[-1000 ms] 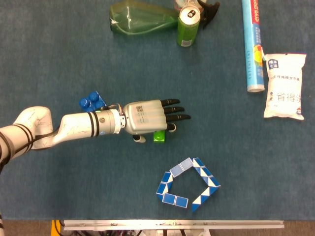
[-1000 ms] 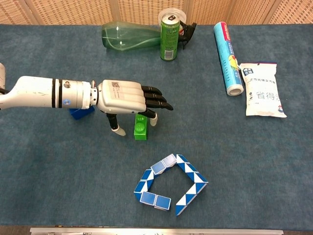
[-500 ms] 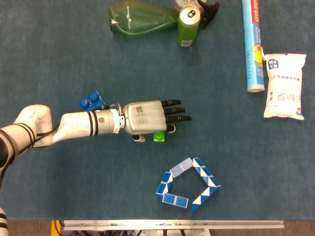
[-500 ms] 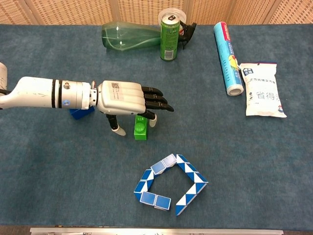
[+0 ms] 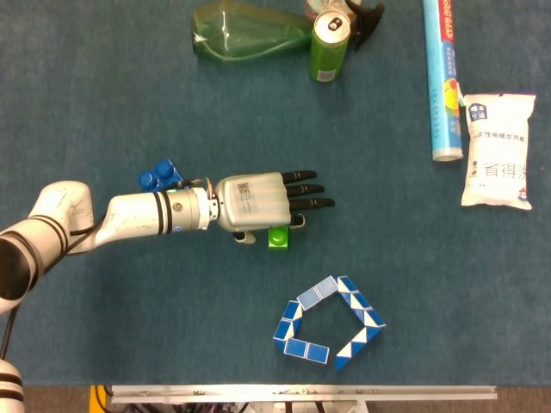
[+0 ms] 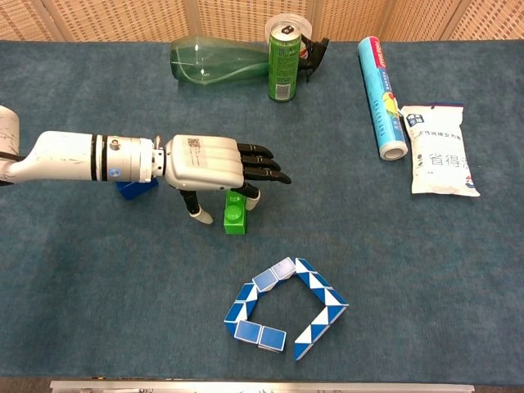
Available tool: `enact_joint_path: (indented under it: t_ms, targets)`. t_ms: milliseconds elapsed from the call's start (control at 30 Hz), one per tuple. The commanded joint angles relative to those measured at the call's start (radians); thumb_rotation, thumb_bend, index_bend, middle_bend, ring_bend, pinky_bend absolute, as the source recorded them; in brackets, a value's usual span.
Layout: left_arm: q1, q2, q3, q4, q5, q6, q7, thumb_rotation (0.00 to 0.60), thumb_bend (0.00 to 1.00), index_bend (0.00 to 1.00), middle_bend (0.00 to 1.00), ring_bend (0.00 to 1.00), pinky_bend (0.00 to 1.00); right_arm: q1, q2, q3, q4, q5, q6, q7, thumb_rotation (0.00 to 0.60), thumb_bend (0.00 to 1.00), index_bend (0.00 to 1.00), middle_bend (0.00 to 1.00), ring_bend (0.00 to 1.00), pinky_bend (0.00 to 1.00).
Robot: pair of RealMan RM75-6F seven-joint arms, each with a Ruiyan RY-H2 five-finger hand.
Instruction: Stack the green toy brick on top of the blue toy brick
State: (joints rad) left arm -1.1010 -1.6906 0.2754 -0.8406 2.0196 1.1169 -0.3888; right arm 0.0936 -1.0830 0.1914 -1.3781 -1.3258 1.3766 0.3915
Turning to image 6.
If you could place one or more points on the blue white snake puzzle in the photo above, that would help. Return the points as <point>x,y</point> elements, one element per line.
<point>268,337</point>

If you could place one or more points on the blue felt table cloth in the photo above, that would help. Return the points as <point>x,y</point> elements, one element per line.
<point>262,245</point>

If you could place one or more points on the green transparent spray bottle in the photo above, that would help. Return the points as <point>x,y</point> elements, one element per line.
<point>213,61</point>

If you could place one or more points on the green toy brick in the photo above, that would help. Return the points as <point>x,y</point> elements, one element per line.
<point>235,219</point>

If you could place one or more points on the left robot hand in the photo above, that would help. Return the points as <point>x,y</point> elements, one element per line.
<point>200,161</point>

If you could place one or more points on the white printed snack bag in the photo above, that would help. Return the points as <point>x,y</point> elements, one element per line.
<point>440,151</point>

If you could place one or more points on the green drink can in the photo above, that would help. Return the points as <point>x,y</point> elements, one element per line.
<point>283,67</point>

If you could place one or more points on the silver metal rail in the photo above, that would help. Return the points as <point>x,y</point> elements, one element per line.
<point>262,387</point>

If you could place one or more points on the blue toy brick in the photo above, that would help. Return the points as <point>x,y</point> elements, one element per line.
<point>133,189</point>

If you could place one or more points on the light blue wrap roll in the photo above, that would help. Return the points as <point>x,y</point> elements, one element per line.
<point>382,98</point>

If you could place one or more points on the woven folding screen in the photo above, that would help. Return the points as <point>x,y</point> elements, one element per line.
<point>123,18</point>

